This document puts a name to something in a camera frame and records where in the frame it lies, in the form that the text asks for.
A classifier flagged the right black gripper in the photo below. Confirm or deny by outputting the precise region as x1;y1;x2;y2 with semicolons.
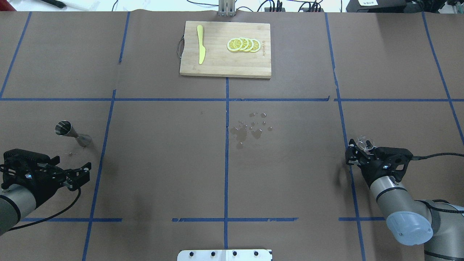
345;139;413;188

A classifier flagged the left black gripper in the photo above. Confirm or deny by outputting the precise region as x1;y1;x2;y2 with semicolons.
1;159;92;207

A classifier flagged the clear glass cup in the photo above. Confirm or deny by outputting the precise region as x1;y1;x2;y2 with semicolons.
355;135;376;153

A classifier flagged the steel double jigger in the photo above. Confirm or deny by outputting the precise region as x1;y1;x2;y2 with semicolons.
55;120;92;147

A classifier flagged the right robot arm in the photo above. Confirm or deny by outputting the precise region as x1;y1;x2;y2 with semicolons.
345;139;464;261

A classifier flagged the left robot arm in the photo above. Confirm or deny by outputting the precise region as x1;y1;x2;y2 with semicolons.
1;162;92;235

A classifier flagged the lemon slice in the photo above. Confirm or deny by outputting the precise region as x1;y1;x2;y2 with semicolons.
250;39;261;53
244;38;254;52
239;37;250;51
227;38;243;52

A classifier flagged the bamboo cutting board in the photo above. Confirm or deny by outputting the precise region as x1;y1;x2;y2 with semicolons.
179;20;272;79

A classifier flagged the yellow plastic knife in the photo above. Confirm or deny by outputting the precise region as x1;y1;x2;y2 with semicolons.
196;25;207;65

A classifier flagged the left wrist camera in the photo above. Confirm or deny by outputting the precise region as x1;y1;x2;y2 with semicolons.
3;149;60;171

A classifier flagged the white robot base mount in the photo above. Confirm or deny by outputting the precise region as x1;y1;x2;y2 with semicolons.
177;249;273;261

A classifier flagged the aluminium frame post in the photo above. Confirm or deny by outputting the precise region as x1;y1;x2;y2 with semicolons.
217;0;236;17

